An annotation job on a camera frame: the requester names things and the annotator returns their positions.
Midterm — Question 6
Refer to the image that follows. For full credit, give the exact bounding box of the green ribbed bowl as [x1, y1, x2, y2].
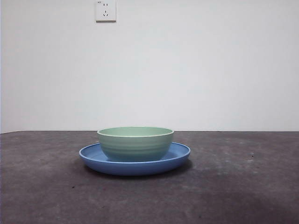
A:
[97, 126, 175, 162]

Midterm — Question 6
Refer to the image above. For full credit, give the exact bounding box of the blue round plate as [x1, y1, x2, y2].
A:
[78, 141, 192, 176]

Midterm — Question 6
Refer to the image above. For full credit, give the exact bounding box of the white wall socket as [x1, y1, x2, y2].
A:
[95, 0, 117, 23]

